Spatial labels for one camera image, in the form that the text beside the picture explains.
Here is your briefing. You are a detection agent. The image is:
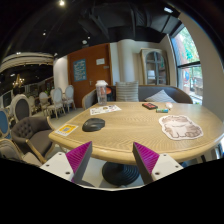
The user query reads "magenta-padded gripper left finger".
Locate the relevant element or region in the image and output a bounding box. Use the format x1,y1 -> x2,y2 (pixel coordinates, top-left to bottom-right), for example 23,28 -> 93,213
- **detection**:
39,140 -> 93,185

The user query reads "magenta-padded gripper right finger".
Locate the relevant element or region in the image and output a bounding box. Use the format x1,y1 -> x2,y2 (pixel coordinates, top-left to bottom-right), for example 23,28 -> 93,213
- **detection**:
132,141 -> 184,185

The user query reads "black computer mouse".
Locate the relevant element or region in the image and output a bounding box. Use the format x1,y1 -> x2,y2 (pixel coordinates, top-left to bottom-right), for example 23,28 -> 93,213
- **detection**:
82,117 -> 106,133

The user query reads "cat-shaped mouse pad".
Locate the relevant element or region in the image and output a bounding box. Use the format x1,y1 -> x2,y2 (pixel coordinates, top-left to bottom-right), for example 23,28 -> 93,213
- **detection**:
158,114 -> 204,141

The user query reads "yellow code card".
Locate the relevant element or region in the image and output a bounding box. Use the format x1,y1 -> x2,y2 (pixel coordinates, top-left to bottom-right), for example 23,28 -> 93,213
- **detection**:
54,123 -> 79,137

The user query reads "grey tufted armchair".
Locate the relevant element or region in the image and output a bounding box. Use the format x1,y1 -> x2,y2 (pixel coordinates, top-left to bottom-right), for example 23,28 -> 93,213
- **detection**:
10,115 -> 56,164

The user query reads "black round table base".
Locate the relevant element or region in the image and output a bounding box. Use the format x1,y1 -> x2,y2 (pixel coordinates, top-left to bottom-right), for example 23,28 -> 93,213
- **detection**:
101,161 -> 140,187

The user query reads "black and red flat box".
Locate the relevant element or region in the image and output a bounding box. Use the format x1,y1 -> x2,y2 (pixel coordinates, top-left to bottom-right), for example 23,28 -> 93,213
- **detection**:
141,102 -> 159,110

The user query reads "group of white-framed chairs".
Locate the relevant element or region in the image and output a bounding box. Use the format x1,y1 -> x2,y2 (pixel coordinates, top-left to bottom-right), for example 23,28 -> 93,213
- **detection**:
0,84 -> 77,141

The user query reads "white striped cushion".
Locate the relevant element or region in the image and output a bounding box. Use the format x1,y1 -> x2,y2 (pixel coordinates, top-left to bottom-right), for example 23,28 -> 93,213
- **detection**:
144,89 -> 177,104

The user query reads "grey curved sofa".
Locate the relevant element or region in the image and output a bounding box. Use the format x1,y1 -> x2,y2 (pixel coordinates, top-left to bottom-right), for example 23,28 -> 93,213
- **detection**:
81,84 -> 194,110

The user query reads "white printed sticker sheet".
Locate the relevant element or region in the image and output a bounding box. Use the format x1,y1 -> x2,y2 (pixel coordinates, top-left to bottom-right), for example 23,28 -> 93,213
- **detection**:
89,104 -> 123,116

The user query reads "grey striped square cushion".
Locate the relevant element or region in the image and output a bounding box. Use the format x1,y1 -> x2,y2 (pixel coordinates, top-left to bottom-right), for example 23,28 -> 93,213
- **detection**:
115,81 -> 140,103

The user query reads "clear shaker bottle white lid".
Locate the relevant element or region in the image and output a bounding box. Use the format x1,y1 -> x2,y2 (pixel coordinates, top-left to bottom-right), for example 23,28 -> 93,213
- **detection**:
95,79 -> 109,107

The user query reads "chandelier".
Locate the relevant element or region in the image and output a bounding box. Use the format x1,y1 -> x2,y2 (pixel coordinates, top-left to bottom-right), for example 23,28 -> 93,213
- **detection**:
12,73 -> 26,89

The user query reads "brown wooden door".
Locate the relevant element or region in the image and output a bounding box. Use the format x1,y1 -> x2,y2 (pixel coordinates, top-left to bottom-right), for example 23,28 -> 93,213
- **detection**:
67,43 -> 113,108

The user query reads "blue poster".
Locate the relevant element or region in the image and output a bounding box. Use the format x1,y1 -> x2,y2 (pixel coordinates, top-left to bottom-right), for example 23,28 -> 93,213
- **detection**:
73,58 -> 88,83

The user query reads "arched glass-door cabinet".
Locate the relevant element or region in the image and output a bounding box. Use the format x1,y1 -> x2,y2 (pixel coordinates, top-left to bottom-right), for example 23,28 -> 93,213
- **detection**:
139,47 -> 170,86

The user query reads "large window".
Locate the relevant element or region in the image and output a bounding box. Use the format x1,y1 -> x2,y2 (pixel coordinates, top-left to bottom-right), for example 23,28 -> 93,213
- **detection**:
170,26 -> 204,105

